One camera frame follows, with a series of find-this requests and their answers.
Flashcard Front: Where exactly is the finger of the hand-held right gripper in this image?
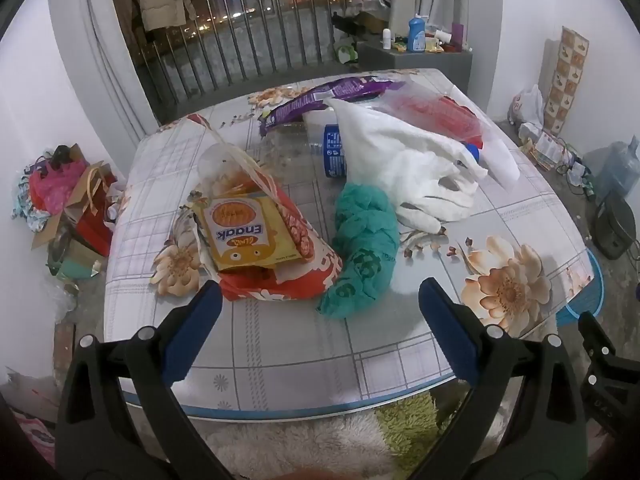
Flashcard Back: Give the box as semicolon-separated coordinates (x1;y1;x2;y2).
578;311;618;369

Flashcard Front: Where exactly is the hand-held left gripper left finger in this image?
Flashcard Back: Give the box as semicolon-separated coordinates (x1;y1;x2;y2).
56;280;236;480

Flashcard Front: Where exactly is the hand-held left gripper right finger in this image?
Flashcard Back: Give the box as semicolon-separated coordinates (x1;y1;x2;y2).
407;277;588;480

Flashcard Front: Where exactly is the blue plastic wastebasket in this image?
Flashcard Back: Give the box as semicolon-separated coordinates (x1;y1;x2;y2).
555;247;606;328

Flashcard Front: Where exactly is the yellow snack packet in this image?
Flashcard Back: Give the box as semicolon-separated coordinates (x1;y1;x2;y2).
202;195;306;271

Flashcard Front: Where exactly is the green plastic bag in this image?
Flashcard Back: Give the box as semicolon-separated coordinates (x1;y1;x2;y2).
317;182;401;321

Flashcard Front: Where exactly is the red snack bag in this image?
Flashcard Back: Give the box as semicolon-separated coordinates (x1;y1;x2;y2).
182;115;346;303

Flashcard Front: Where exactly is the clear white plastic bag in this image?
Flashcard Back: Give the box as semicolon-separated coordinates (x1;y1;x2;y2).
372;77;521;191

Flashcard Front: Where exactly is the clear bottle with blue label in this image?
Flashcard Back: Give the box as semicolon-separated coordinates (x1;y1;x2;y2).
265;122;348;179

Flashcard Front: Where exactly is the red bottle with blue cap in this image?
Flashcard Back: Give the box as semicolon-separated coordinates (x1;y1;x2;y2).
387;95;485;162

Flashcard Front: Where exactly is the purple snack packet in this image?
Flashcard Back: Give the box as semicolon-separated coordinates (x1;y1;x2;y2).
259;75;406;136

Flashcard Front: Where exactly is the green fluffy rug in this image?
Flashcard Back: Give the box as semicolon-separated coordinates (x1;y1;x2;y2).
375;390;481;471

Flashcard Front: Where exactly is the floral checked tablecloth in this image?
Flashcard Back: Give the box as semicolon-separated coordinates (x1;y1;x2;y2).
102;67;598;421

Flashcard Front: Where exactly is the black rice cooker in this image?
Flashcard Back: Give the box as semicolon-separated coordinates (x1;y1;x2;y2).
592;192;640;261

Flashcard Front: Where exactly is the green box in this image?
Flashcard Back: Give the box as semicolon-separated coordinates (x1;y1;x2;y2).
47;240;106;281

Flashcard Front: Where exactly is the red gift bag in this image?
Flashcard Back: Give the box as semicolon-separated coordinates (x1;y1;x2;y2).
75;200;118;258

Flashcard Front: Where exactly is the white fluffy rug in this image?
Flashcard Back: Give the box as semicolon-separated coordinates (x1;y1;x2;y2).
205;410;401;480

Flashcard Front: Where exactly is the large blue water jug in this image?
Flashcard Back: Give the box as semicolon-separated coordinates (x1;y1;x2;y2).
582;140;640;201

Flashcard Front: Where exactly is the brown paper gift bag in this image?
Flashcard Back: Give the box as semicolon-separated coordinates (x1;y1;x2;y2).
65;160;118;226

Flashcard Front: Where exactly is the pile of paper packets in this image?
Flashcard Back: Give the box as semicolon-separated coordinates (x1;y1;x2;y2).
517;122;576;171

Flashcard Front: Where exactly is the pink plastic bag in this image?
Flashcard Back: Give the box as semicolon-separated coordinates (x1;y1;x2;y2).
29;160;88;216

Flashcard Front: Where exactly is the patterned cloth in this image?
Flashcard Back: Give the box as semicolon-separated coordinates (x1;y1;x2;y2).
12;175;51;233

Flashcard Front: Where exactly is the white plastic shopping bag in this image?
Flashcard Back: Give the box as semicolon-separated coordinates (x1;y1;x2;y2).
509;84;545;128

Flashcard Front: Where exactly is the patterned rolled mat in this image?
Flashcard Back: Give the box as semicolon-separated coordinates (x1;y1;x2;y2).
542;26;591;136

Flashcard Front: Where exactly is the grey cabinet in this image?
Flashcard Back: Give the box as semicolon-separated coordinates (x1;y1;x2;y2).
357;40;473;96

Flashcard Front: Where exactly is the blue detergent bottle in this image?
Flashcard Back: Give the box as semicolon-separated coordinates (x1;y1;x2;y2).
407;14;427;53

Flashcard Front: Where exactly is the brown hanging coat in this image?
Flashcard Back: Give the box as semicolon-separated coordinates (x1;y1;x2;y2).
107;0;148;66

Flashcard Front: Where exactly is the pile of clothes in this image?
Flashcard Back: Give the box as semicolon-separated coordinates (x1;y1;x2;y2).
332;0;396;36

